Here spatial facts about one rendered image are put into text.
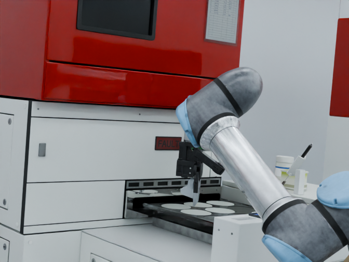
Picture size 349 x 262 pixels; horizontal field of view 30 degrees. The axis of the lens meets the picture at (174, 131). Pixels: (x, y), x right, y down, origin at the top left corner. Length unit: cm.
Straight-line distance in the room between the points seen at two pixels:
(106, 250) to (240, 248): 50
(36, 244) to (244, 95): 82
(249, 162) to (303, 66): 368
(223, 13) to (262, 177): 99
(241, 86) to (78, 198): 72
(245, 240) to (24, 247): 70
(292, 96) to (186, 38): 290
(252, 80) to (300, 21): 351
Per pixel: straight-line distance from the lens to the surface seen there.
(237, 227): 166
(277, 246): 141
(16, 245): 206
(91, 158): 209
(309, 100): 525
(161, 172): 227
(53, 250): 208
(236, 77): 163
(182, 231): 214
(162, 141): 225
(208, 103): 161
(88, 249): 209
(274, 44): 491
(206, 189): 241
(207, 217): 204
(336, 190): 143
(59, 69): 195
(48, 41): 193
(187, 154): 215
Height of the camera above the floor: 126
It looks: 3 degrees down
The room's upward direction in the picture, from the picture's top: 4 degrees clockwise
